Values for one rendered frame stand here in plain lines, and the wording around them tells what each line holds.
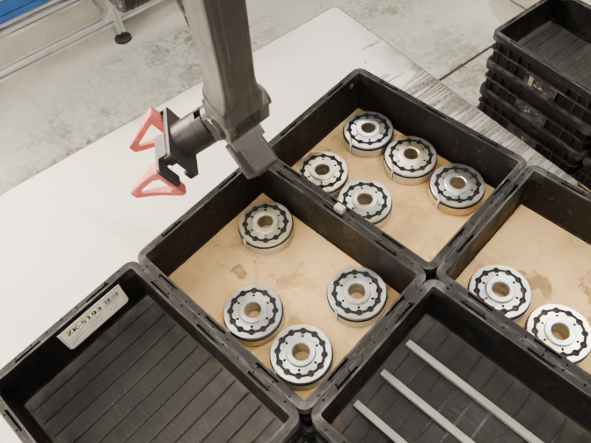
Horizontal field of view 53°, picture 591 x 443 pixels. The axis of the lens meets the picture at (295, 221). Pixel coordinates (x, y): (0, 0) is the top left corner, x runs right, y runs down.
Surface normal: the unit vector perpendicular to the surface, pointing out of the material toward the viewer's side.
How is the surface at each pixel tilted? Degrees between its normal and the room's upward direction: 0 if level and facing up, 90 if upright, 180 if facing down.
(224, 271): 0
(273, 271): 0
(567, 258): 0
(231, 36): 107
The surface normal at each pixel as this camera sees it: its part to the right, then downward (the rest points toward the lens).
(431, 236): -0.07, -0.54
